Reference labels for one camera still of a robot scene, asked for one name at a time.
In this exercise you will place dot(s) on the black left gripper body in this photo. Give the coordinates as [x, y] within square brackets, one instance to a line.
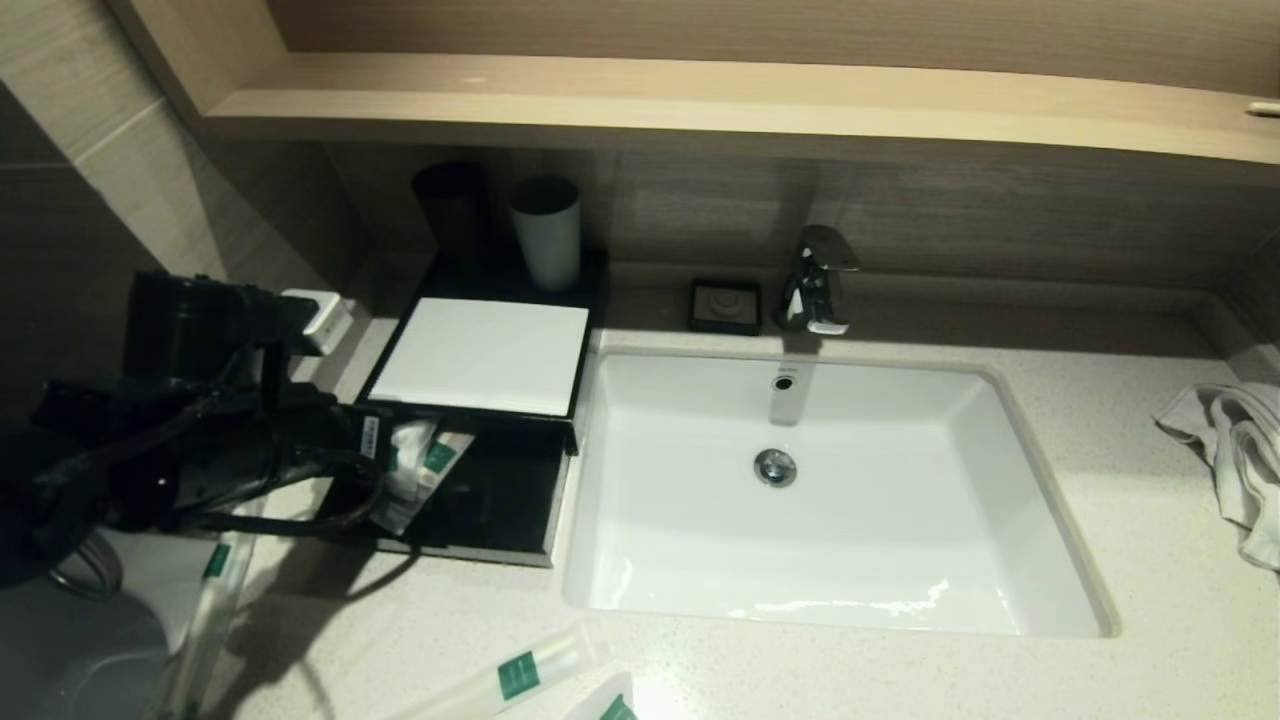
[320, 450]

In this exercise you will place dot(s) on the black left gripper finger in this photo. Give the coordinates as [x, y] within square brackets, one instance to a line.
[392, 458]
[394, 428]

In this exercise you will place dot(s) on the small square green-label packet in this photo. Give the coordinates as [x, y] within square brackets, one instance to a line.
[412, 472]

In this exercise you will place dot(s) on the black glossy box drawer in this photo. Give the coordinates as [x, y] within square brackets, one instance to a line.
[500, 500]

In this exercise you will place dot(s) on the black plastic cup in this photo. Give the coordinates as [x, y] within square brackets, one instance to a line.
[455, 220]

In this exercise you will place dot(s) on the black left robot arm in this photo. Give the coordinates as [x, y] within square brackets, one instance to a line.
[140, 420]

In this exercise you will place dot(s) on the black amenity drawer box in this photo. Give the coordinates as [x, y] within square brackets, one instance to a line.
[470, 283]

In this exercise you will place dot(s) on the flat silver sachet green label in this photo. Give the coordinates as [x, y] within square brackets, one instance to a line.
[442, 462]

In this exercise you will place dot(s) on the long slim toothbrush packet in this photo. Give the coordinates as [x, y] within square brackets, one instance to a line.
[205, 620]

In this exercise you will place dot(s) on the light grey plastic cup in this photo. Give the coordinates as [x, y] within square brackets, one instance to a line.
[548, 245]

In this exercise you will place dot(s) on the wide toothbrush packet green label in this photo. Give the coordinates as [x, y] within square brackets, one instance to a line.
[510, 675]

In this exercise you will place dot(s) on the white bathtub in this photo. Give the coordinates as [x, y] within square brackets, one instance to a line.
[90, 650]

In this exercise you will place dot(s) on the small packet green corner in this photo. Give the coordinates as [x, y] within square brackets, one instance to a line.
[605, 705]

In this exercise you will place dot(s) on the black square soap dish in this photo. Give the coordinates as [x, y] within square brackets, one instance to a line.
[724, 305]

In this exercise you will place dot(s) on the chrome sink drain stopper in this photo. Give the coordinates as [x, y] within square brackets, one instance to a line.
[775, 467]

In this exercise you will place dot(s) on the chrome sink faucet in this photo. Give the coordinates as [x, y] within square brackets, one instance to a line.
[818, 285]

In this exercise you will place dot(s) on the white ceramic sink basin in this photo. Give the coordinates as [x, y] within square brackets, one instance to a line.
[850, 560]

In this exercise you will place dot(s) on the white crumpled towel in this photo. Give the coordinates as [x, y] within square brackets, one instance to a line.
[1235, 450]

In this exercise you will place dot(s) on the small pale object on shelf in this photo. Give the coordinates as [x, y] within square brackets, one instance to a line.
[1262, 108]

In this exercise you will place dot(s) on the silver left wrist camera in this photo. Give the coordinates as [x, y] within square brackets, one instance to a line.
[320, 320]

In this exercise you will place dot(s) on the wooden wall shelf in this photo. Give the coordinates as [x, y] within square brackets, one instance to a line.
[700, 100]

